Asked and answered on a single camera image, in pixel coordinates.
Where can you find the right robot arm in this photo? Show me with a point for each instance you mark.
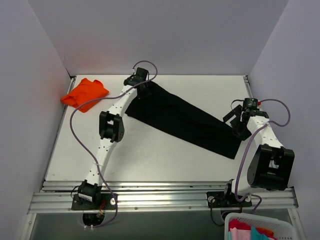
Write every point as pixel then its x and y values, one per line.
pixel 266 163

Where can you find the orange folded t shirt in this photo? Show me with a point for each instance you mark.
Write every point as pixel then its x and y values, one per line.
pixel 85 91

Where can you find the orange garment in basket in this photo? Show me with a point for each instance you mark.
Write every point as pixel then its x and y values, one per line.
pixel 267 232

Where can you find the pink garment in basket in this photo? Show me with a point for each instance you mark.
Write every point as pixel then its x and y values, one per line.
pixel 238 230

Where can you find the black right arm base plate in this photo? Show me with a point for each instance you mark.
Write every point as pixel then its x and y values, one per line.
pixel 217 199

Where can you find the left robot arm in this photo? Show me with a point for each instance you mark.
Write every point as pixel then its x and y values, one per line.
pixel 111 131

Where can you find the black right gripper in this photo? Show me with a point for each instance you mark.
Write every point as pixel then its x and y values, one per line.
pixel 235 117

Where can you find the teal garment in basket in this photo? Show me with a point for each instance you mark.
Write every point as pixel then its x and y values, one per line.
pixel 255 235

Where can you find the aluminium frame rail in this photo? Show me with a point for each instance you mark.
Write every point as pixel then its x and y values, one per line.
pixel 55 196

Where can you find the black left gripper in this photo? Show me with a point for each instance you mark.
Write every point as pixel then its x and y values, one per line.
pixel 145 88

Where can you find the white laundry basket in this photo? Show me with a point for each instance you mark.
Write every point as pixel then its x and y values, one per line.
pixel 282 230

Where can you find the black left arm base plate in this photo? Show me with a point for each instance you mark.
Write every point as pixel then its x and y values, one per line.
pixel 105 202

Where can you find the black t shirt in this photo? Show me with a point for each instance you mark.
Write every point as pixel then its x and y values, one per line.
pixel 172 115

